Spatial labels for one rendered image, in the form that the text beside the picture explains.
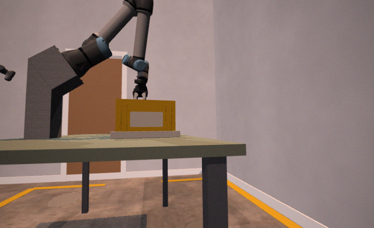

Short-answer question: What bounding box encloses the orange divided crate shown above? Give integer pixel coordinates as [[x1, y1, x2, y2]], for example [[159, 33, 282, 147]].
[[115, 99, 175, 132]]

